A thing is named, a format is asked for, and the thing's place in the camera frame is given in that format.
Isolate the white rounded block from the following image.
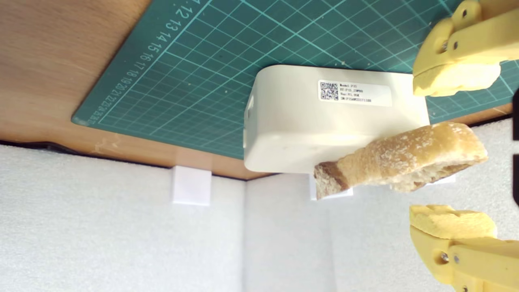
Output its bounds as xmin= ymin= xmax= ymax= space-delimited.
xmin=242 ymin=64 xmax=431 ymax=174

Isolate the brown bread slice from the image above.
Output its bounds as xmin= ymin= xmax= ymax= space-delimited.
xmin=313 ymin=122 xmax=489 ymax=200

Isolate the green cutting mat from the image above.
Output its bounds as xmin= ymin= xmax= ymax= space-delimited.
xmin=71 ymin=0 xmax=519 ymax=159

